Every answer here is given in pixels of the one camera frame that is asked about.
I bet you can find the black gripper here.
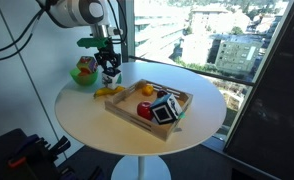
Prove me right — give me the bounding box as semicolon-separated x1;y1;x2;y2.
94;46;122;77

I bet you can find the colourful picture plush cube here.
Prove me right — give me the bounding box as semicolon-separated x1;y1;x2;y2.
76;55;99;75

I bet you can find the wooden crate tray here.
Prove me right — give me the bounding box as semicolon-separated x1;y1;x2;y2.
104;78;194;142

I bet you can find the blue plush cube number 4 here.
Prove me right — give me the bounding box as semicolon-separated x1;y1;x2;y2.
149;94;186;126

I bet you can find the yellow banana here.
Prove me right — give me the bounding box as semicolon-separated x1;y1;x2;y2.
93;85;126;99

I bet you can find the green plastic bowl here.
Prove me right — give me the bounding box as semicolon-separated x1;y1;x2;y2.
69;67;99;87

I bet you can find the small orange fruit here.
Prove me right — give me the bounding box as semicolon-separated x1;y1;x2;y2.
141;83;155;97

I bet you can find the red apple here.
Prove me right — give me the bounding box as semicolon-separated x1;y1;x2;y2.
136;101;155;121

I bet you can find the dark red plum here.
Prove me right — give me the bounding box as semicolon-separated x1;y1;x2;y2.
156;89;169;99

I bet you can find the black box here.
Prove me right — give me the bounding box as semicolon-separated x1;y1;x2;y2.
0;128;62;180

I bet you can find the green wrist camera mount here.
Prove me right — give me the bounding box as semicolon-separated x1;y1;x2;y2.
76;36;110;50

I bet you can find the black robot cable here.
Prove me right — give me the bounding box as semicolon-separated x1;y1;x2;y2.
0;8;46;56
106;0;129;46
0;19;38;64

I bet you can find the white table pedestal base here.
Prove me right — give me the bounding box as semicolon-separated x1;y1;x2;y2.
110;154;172;180

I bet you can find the blue handled clamp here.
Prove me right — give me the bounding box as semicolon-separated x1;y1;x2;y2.
6;133;71;168

